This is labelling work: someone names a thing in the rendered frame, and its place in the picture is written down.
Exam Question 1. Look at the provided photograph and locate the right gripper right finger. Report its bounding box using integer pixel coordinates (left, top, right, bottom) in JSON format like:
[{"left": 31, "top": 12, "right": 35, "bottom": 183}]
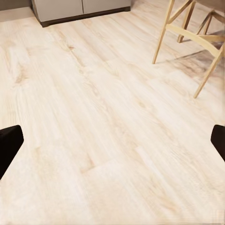
[{"left": 210, "top": 124, "right": 225, "bottom": 161}]

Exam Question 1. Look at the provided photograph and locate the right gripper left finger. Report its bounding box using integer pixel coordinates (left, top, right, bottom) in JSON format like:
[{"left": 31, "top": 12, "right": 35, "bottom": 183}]
[{"left": 0, "top": 125, "right": 24, "bottom": 180}]

